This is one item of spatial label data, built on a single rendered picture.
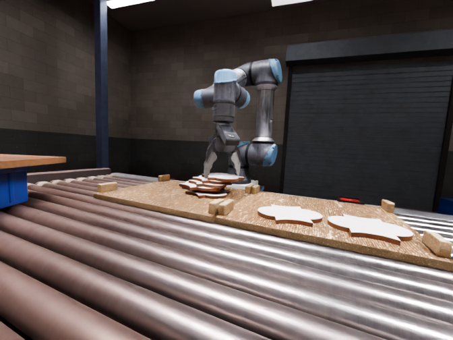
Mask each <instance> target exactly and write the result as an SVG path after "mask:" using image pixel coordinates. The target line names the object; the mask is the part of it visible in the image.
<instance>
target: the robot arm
mask: <svg viewBox="0 0 453 340"><path fill-rule="evenodd" d="M281 82H282V70H281V66H280V62H279V60H278V59H265V60H261V61H252V62H249V63H245V64H243V65H241V66H239V67H238V68H236V69H234V70H231V69H220V70H217V71H216V72H215V74H214V84H213V85H211V86H210V87H208V88H206V89H201V90H196V91H195V93H194V96H193V99H194V103H195V105H196V106H197V107H198V108H201V109H206V108H212V110H213V122H214V124H215V130H214V135H213V136H209V140H208V148H207V151H206V160H205V161H204V177H205V178H207V176H208V175H209V174H210V169H211V168H212V164H213V162H214V161H215V160H216V159H217V156H216V153H215V152H218V153H219V154H220V153H221V152H225V153H227V154H229V169H228V171H227V173H228V174H235V175H237V176H240V177H244V178H245V179H244V180H239V181H236V182H232V184H239V185H242V184H249V183H251V175H250V172H249V165H259V166H263V167H265V166H272V165H273V164H274V162H275V160H276V156H277V152H278V149H277V148H278V147H277V145H275V144H274V140H273V139H272V122H273V110H274V91H275V90H276V89H277V88H278V84H279V83H281ZM244 86H255V89H256V90H257V91H258V103H257V116H256V130H255V138H254V139H253V140H252V144H250V141H244V142H240V138H239V137H238V135H237V133H236V132H235V130H234V129H233V127H232V126H231V123H233V122H234V119H233V118H234V117H235V107H236V108H238V109H242V108H244V107H246V106H247V105H248V104H249V101H250V95H249V93H248V91H246V89H244V88H243V87H244Z"/></svg>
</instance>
